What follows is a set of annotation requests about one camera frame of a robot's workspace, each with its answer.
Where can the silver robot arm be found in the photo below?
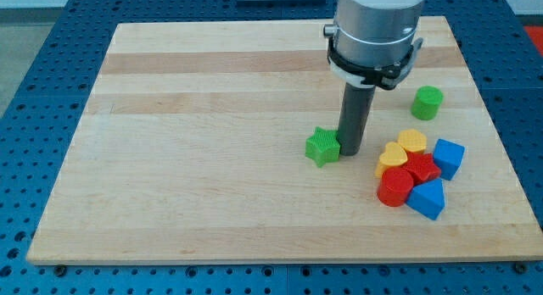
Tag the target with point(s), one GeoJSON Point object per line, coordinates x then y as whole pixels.
{"type": "Point", "coordinates": [372, 42]}

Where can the green star block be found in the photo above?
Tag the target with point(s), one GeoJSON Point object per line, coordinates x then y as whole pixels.
{"type": "Point", "coordinates": [322, 147]}

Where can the red star block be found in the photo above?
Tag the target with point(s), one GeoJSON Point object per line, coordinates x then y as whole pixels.
{"type": "Point", "coordinates": [421, 167]}

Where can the wooden board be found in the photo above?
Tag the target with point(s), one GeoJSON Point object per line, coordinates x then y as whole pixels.
{"type": "Point", "coordinates": [191, 150]}

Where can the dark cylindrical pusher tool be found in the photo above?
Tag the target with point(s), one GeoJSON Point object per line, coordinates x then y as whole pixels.
{"type": "Point", "coordinates": [353, 118]}

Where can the yellow heart block front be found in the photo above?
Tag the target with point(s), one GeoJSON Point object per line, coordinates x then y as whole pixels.
{"type": "Point", "coordinates": [393, 155]}

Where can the yellow heart block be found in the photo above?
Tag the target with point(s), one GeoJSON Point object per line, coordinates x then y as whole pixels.
{"type": "Point", "coordinates": [393, 155]}
{"type": "Point", "coordinates": [413, 141]}

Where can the red cylinder block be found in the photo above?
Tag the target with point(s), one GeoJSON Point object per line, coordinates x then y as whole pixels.
{"type": "Point", "coordinates": [395, 187]}

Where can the yellow heart block rear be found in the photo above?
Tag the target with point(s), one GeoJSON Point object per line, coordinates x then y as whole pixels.
{"type": "Point", "coordinates": [413, 141]}

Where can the green cylinder block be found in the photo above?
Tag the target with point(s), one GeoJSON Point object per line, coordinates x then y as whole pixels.
{"type": "Point", "coordinates": [427, 102]}

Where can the blue triangle block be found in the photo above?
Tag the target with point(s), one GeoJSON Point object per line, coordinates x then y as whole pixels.
{"type": "Point", "coordinates": [428, 198]}

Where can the blue cube block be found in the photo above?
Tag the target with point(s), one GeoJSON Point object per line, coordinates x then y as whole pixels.
{"type": "Point", "coordinates": [448, 157]}

